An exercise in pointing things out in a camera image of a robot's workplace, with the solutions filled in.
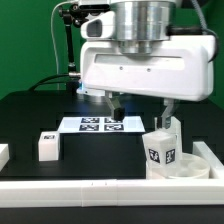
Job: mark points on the white sheet with tags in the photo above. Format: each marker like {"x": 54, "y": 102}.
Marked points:
{"x": 130, "y": 124}

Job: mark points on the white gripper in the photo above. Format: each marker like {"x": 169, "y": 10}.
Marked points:
{"x": 179, "y": 68}

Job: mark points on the white block at left edge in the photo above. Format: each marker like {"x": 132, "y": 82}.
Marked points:
{"x": 4, "y": 155}

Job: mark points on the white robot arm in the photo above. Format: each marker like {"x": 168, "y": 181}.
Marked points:
{"x": 134, "y": 48}

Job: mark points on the white obstacle wall frame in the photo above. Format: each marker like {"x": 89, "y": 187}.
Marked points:
{"x": 85, "y": 193}

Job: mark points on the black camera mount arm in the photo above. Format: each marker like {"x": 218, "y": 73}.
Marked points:
{"x": 75, "y": 85}

